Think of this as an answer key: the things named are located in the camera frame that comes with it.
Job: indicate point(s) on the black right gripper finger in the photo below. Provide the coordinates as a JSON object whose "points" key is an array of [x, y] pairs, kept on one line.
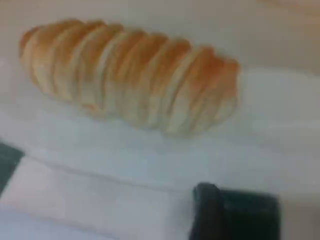
{"points": [[206, 212]]}

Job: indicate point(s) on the long striped orange bread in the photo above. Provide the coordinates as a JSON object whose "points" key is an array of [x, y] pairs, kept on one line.
{"points": [[130, 80]]}

